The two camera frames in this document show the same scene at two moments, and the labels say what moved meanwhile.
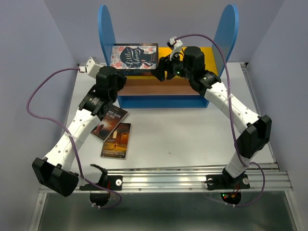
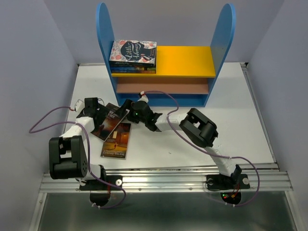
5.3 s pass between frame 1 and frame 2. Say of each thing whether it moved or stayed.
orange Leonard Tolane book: stayed
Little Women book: moved
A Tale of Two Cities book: moved
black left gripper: moved
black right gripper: moved
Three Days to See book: stayed
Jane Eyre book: moved
